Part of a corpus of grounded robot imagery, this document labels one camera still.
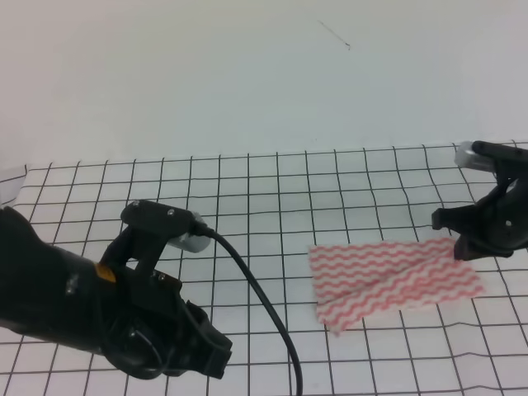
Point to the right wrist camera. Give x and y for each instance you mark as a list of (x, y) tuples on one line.
[(505, 162)]

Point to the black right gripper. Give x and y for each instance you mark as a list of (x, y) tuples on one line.
[(496, 224)]

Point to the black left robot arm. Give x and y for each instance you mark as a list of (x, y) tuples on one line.
[(52, 294)]

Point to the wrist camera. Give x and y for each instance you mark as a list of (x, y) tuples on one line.
[(153, 226), (505, 162)]

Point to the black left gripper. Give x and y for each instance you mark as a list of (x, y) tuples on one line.
[(146, 329)]

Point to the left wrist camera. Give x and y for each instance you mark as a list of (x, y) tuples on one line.
[(153, 226)]

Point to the pink wavy-striped towel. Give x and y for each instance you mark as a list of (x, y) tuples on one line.
[(351, 282)]

